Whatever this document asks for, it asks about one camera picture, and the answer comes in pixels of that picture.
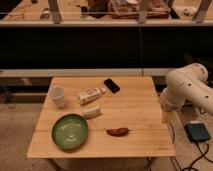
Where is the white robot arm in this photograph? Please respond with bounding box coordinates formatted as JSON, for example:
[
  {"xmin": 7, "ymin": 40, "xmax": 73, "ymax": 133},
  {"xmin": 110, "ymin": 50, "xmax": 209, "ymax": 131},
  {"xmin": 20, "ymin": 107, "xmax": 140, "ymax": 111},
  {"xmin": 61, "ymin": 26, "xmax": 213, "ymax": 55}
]
[{"xmin": 159, "ymin": 63, "xmax": 213, "ymax": 116}]

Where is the green ceramic bowl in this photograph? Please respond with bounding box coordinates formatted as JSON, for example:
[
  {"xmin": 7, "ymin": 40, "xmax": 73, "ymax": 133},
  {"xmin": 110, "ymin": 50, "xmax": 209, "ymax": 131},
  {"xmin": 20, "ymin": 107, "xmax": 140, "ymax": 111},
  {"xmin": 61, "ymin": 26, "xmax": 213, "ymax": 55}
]
[{"xmin": 51, "ymin": 114, "xmax": 88, "ymax": 150}]

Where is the black smartphone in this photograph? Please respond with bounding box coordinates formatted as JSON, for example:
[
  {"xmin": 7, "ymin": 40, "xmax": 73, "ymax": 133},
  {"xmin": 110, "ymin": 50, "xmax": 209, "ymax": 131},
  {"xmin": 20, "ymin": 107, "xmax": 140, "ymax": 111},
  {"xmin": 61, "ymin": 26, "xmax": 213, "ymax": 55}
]
[{"xmin": 104, "ymin": 79, "xmax": 120, "ymax": 93}]

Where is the white rectangular carton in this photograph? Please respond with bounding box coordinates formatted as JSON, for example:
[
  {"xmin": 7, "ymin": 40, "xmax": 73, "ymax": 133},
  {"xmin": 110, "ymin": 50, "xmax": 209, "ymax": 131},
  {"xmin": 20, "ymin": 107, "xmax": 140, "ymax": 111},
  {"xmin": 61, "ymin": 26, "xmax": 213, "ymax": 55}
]
[{"xmin": 78, "ymin": 88, "xmax": 102, "ymax": 105}]

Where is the white cylindrical tube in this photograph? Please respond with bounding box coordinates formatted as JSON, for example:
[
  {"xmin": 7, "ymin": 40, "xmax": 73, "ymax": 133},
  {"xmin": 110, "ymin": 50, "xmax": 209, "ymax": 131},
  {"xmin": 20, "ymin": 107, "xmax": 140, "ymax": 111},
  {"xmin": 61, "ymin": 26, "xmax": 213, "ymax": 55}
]
[{"xmin": 82, "ymin": 106, "xmax": 101, "ymax": 119}]

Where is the wooden table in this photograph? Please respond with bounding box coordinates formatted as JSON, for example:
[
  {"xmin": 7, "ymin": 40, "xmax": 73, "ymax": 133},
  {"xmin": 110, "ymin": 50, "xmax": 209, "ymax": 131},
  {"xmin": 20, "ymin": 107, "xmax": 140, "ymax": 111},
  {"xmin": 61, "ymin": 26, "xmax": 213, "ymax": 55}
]
[{"xmin": 27, "ymin": 76, "xmax": 175, "ymax": 159}]

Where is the dark red chili pepper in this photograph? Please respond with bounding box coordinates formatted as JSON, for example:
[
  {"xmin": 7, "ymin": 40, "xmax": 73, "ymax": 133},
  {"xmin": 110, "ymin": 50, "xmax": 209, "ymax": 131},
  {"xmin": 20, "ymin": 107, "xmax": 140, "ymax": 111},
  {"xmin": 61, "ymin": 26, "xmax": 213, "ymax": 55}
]
[{"xmin": 107, "ymin": 128, "xmax": 129, "ymax": 137}]

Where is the white paper cup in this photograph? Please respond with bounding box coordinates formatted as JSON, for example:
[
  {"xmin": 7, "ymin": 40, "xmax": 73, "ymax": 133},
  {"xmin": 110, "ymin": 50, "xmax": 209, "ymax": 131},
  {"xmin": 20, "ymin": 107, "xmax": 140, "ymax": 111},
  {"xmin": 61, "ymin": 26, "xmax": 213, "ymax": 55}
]
[{"xmin": 48, "ymin": 85, "xmax": 66, "ymax": 108}]

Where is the tray of clutter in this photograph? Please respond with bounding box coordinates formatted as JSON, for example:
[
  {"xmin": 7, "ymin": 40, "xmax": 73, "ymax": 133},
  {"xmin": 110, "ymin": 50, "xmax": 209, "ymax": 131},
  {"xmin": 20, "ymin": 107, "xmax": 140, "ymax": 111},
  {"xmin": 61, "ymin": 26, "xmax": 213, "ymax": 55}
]
[{"xmin": 108, "ymin": 0, "xmax": 170, "ymax": 18}]

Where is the long background workbench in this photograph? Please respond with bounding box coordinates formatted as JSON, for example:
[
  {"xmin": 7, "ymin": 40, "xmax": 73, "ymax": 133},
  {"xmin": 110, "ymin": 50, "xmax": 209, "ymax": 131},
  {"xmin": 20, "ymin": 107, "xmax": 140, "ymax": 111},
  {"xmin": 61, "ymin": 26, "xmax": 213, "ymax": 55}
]
[{"xmin": 0, "ymin": 0, "xmax": 213, "ymax": 77}]

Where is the black power box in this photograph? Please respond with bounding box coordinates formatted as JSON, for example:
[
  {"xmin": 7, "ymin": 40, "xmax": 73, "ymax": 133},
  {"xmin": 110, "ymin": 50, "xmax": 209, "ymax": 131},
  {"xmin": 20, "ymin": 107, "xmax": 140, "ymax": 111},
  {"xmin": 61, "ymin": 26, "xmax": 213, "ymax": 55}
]
[{"xmin": 184, "ymin": 123, "xmax": 211, "ymax": 143}]

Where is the black cable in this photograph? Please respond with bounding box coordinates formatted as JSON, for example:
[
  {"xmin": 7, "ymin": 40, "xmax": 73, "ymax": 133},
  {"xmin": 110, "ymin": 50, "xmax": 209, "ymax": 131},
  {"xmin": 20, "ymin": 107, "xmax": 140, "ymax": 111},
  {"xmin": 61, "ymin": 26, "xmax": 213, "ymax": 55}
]
[{"xmin": 168, "ymin": 122, "xmax": 213, "ymax": 171}]

